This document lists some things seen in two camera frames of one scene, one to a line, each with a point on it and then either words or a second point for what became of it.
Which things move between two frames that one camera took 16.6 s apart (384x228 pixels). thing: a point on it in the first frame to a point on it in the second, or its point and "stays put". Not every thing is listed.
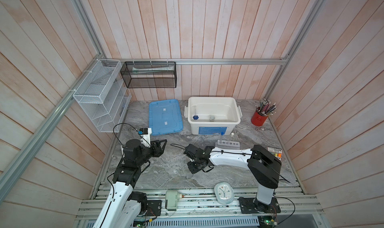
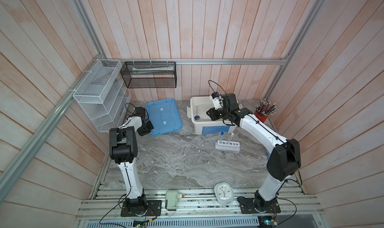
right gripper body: x=193 y=165 to x=220 y=114
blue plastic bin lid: x=165 y=117 stays put
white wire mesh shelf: x=103 y=96 stays put
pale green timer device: x=171 y=197 stays put
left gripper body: x=155 y=150 to x=145 y=128
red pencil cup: x=258 y=119 stays put
